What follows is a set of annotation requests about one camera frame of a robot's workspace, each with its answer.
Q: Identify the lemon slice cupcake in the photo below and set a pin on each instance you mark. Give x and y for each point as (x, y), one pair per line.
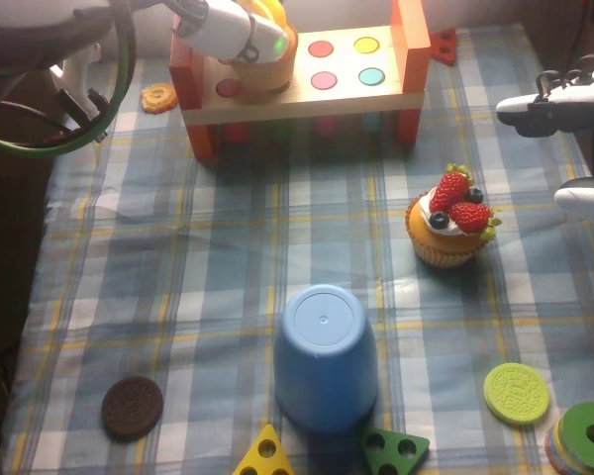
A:
(265, 79)

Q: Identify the teal round peg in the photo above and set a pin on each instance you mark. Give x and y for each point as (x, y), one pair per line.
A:
(371, 76)

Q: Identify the yellow triangle block with holes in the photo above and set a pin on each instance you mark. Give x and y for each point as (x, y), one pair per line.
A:
(266, 457)

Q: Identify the red wooden peg bench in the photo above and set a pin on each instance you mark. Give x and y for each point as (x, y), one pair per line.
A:
(302, 104)

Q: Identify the brown sandwich cookie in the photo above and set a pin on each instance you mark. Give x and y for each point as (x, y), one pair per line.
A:
(132, 408)

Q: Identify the yellow flower-shaped biscuit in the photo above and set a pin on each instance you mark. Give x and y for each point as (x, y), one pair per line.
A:
(158, 99)

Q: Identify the blue plastic cup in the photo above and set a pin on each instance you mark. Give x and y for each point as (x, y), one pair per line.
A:
(326, 366)

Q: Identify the green triangle block with holes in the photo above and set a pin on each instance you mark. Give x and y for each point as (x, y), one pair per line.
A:
(392, 452)

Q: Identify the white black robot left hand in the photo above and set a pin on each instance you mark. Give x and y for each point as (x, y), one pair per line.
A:
(223, 29)

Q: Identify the yellow round peg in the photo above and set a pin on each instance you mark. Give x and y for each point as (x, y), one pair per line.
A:
(366, 45)

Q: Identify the red triangle block with holes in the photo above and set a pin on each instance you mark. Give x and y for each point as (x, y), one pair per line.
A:
(444, 54)

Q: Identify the strawberry blueberry cupcake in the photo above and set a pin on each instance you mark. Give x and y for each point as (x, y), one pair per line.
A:
(445, 237)

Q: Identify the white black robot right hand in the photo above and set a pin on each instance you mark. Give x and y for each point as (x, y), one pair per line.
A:
(524, 106)

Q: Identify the red round peg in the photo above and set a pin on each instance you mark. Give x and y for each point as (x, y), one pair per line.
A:
(321, 48)
(227, 87)

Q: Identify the stacked coloured wooden rings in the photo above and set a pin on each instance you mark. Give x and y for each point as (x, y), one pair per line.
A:
(558, 452)

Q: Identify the lime green sandwich cookie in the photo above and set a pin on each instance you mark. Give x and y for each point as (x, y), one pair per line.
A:
(517, 393)

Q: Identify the blue plaid tablecloth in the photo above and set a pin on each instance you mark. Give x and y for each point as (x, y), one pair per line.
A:
(326, 222)

